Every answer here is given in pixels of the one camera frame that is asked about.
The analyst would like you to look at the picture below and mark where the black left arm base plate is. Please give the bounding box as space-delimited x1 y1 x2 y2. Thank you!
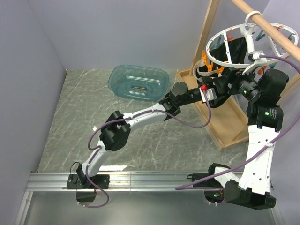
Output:
66 174 110 189

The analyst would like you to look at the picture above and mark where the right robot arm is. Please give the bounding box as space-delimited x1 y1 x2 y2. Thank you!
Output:
206 69 289 210

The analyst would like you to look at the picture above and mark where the teal transparent plastic bin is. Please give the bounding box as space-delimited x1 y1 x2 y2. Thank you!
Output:
108 65 169 102

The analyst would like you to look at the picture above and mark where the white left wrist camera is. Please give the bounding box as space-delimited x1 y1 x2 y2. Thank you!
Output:
199 85 217 103

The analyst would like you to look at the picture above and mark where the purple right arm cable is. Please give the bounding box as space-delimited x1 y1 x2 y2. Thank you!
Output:
175 55 300 205

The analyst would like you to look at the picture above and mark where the aluminium mounting rail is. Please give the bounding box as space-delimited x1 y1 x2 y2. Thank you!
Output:
16 171 276 225

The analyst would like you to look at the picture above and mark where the white round clip hanger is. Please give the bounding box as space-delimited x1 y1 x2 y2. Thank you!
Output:
205 10 300 69

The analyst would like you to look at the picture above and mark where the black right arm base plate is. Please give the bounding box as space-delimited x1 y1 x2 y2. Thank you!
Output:
186 172 216 189

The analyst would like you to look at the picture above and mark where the black hanging underwear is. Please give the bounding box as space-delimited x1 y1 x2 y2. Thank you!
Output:
210 37 248 64

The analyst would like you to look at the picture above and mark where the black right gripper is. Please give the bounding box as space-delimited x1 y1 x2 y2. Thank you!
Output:
212 65 262 101

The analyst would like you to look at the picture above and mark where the teal hanger clip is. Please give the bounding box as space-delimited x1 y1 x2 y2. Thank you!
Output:
209 40 222 51

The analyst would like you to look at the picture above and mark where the orange hanger clip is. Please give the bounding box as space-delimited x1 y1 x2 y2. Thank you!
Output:
216 66 225 75
202 50 214 72

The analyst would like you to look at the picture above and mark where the wooden drying rack frame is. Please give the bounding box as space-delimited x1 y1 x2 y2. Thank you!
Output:
176 0 300 150

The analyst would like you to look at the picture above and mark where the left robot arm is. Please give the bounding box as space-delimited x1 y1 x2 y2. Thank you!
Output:
67 82 229 189

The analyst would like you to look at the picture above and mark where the black underwear beige waistband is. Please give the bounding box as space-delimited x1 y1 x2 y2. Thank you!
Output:
192 59 233 108

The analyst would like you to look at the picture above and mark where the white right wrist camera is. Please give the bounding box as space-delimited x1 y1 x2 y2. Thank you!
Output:
242 51 268 75

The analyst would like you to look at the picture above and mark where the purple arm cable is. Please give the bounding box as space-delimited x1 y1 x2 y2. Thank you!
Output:
78 91 212 208
175 55 300 205

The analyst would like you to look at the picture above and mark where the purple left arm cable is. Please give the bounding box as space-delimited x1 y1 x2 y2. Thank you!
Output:
78 91 212 208

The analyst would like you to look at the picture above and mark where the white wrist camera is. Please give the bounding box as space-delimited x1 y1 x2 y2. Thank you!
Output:
199 85 217 103
242 51 268 75

